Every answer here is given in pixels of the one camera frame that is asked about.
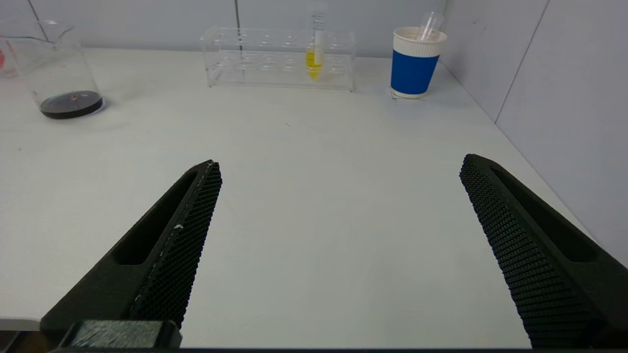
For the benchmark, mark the clear glass beaker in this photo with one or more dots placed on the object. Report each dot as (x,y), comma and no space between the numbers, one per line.
(68,103)

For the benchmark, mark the clear acrylic test tube rack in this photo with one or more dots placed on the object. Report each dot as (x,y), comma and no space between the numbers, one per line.
(274,63)

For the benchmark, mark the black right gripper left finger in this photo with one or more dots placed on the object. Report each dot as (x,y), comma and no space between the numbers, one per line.
(147,274)

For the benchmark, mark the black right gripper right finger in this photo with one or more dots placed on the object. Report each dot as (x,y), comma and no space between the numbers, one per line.
(554,269)

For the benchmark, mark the graduated clear plastic test tube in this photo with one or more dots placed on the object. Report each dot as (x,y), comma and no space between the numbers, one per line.
(431,27)

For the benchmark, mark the blue white paper cup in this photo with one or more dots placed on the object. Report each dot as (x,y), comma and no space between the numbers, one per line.
(413,71)

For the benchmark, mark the test tube with yellow pigment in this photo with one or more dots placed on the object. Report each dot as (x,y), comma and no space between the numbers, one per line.
(314,63)

